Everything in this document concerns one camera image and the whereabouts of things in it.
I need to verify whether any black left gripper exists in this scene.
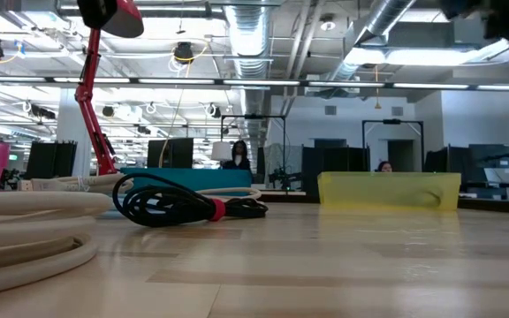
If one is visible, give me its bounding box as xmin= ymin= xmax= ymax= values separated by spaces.
xmin=76 ymin=0 xmax=119 ymax=31

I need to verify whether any white USB cable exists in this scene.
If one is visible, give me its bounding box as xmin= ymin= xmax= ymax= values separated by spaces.
xmin=194 ymin=186 xmax=263 ymax=201
xmin=18 ymin=172 xmax=134 ymax=194
xmin=0 ymin=190 xmax=115 ymax=298

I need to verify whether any black cable with red tie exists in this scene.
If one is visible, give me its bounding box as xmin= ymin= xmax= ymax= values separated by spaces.
xmin=111 ymin=171 xmax=270 ymax=229

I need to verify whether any red desk lamp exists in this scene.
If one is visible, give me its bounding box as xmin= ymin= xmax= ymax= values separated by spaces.
xmin=73 ymin=0 xmax=146 ymax=177

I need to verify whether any long ceiling light strip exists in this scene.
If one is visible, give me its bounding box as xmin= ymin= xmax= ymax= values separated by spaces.
xmin=0 ymin=75 xmax=509 ymax=93

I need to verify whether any round ceiling detector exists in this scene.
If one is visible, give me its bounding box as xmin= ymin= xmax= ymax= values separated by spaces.
xmin=319 ymin=15 xmax=338 ymax=33

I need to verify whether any dark monitor screen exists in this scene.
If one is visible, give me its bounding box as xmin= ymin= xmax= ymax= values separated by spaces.
xmin=467 ymin=143 xmax=509 ymax=170

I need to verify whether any black double monitor back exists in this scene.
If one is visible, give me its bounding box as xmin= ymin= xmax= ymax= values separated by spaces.
xmin=24 ymin=140 xmax=78 ymax=180

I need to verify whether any white lampshade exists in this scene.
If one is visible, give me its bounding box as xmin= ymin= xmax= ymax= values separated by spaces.
xmin=210 ymin=140 xmax=234 ymax=163

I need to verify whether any yellow plastic bin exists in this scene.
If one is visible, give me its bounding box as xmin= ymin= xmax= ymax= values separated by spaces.
xmin=317 ymin=170 xmax=462 ymax=212

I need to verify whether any black partition panel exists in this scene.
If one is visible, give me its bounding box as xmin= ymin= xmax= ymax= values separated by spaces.
xmin=300 ymin=145 xmax=371 ymax=196

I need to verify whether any blue plastic bin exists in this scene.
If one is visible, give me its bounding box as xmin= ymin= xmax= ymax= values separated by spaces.
xmin=119 ymin=166 xmax=255 ymax=199

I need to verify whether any distant black robot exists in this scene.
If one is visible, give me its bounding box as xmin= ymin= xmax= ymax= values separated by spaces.
xmin=268 ymin=165 xmax=304 ymax=193

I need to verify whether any slanted silver ceiling duct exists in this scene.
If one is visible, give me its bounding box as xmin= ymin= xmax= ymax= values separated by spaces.
xmin=324 ymin=0 xmax=417 ymax=85

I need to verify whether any black background rig frame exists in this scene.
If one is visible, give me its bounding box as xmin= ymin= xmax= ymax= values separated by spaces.
xmin=361 ymin=117 xmax=425 ymax=174
xmin=220 ymin=113 xmax=287 ymax=178

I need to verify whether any large silver ceiling duct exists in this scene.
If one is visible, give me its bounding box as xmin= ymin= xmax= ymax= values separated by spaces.
xmin=221 ymin=0 xmax=282 ymax=149

